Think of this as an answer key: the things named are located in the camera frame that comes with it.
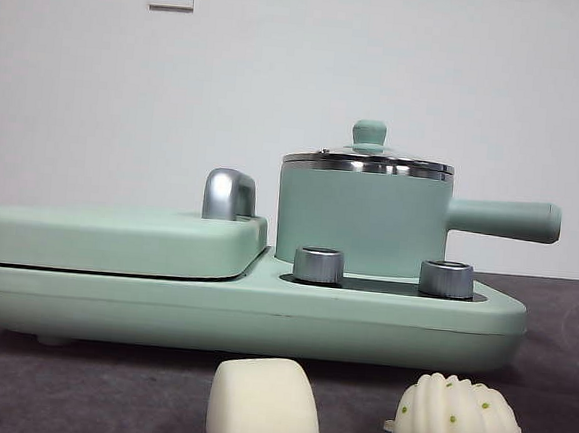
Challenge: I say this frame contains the plain white steamed bun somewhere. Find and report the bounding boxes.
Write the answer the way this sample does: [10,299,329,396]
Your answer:
[204,353,328,433]

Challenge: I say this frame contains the twisted bun with green specks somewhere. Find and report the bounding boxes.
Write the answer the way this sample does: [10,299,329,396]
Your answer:
[383,368,531,433]

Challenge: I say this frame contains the silver control knob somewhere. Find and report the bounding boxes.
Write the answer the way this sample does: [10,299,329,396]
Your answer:
[291,245,347,286]
[417,258,476,300]

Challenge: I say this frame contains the mint green breakfast machine base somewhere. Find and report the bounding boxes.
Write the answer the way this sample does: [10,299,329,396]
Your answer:
[0,236,531,384]

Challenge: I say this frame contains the black control panel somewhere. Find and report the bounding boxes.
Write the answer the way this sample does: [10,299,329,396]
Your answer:
[279,270,489,302]

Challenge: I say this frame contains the mint green grill lid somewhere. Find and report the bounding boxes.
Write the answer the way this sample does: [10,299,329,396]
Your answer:
[0,193,273,287]

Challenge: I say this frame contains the mint green handled pot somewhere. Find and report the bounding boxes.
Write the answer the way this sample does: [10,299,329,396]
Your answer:
[271,154,566,292]

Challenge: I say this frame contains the silver grill lid handle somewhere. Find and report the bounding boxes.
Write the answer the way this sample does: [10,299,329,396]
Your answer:
[201,166,261,224]

